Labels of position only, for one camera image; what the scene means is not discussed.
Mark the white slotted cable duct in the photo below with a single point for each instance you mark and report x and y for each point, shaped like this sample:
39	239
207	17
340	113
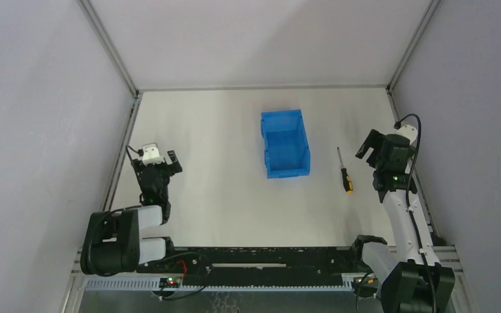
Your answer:
155	283

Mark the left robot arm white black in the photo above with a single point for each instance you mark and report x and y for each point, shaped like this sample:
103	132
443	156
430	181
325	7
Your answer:
113	242

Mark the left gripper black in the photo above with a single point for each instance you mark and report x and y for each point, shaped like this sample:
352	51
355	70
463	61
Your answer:
156	168

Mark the blue plastic bin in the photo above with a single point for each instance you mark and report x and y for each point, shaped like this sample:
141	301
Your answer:
286	149

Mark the right small circuit board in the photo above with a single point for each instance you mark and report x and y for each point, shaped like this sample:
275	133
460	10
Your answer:
368	283

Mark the yellow black handled screwdriver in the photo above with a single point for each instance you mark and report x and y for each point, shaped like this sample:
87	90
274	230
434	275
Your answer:
346	180

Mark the small circuit board with leds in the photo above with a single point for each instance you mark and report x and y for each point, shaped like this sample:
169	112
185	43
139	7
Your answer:
170	282

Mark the aluminium frame rail left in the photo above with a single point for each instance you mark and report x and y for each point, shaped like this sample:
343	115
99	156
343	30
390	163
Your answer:
120	156

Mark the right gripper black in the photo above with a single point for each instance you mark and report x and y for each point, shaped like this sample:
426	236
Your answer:
379	149

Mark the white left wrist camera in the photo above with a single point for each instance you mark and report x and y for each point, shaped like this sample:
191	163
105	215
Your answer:
151	154

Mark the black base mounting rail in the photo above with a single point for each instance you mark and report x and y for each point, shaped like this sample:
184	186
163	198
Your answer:
242	266

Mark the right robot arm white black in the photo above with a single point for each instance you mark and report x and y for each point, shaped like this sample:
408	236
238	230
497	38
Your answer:
411	279

